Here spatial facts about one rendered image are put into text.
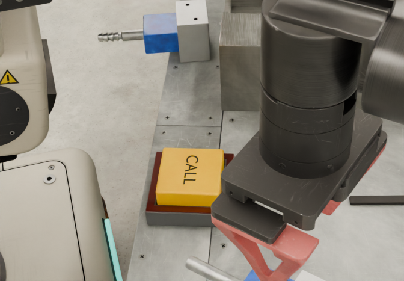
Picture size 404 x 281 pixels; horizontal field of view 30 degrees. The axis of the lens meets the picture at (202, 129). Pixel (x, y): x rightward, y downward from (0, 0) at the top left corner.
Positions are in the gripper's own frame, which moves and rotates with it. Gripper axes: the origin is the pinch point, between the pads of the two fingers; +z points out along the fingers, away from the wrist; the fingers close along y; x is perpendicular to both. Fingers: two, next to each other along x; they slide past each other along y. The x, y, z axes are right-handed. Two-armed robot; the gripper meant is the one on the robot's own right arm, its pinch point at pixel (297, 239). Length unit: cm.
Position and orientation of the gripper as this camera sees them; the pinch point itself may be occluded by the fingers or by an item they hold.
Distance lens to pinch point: 54.8
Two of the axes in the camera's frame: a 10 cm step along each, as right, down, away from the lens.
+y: 5.6, -5.8, 6.0
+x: -8.3, -3.5, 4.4
